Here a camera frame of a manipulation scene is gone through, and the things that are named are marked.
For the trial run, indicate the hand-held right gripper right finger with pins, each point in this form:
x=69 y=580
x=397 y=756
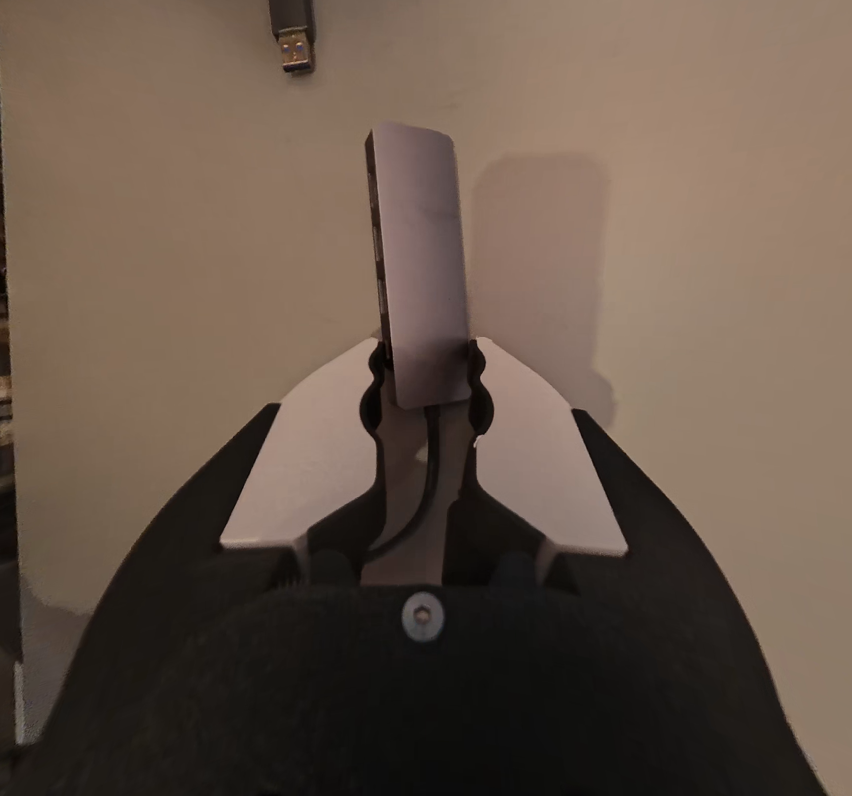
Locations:
x=539 y=476

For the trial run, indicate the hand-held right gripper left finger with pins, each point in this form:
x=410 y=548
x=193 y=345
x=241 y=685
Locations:
x=313 y=470

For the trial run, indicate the grey usb hub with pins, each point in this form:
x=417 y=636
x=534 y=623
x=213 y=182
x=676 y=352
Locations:
x=419 y=243

